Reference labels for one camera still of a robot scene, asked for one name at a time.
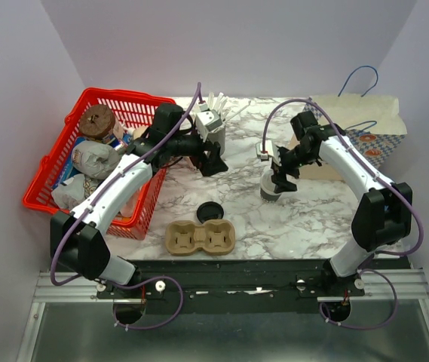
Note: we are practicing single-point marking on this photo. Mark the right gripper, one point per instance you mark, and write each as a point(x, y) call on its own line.
point(283, 185)

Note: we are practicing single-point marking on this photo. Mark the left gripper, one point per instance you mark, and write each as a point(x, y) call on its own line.
point(213, 164)

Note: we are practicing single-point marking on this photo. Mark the black paper coffee cup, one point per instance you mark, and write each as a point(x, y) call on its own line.
point(268, 189)

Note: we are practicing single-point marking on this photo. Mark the black plastic cup lid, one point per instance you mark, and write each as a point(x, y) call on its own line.
point(209, 210)

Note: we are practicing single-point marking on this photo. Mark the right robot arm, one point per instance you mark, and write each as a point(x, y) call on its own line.
point(382, 216)

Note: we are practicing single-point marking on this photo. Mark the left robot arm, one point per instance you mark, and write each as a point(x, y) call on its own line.
point(77, 238)

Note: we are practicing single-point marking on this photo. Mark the grey straw holder cup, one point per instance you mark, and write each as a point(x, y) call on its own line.
point(218, 136)

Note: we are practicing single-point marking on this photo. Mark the bundle of white straws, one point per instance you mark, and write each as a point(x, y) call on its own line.
point(227, 107)

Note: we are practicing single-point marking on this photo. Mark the cardboard cup carrier tray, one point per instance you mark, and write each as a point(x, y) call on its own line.
point(215, 237)

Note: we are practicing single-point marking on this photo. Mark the beige drink bottle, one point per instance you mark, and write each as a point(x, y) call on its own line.
point(139, 132)

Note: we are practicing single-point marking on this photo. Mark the red plastic basket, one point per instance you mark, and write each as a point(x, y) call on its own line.
point(132, 109)

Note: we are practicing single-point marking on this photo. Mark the red blue drink can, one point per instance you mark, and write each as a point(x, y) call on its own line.
point(118, 138)

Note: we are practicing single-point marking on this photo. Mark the grey paper food bag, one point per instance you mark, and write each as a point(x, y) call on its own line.
point(96, 160)

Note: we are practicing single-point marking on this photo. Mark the brown round bread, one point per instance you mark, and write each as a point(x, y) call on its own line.
point(97, 123)

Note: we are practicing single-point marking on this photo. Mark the white printed food bag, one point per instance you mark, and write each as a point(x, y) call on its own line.
point(73, 191)

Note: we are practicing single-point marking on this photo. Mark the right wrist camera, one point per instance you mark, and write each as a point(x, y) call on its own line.
point(268, 151)

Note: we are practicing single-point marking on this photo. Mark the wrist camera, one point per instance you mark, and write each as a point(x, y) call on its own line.
point(207, 122)
point(268, 151)

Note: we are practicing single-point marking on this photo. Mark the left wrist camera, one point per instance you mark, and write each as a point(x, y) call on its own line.
point(207, 122)

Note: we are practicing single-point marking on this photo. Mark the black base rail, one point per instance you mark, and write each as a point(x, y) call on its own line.
point(165, 287)

